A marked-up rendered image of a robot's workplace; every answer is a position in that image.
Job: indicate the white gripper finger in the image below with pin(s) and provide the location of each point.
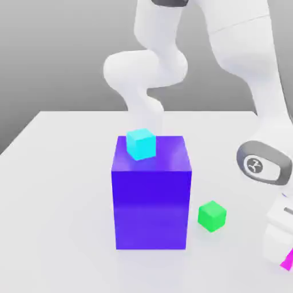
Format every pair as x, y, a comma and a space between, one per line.
274, 245

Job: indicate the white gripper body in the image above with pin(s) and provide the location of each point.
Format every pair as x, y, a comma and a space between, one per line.
278, 216

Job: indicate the small magenta cube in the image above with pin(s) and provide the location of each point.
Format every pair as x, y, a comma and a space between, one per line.
288, 263

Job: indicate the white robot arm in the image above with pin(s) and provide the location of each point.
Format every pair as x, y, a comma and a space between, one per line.
160, 59

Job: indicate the small green cube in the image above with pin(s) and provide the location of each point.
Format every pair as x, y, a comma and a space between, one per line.
211, 217

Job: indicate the small cyan cube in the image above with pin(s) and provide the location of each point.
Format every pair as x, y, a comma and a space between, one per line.
142, 145

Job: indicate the large purple box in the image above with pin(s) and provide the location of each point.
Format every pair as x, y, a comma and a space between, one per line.
151, 206

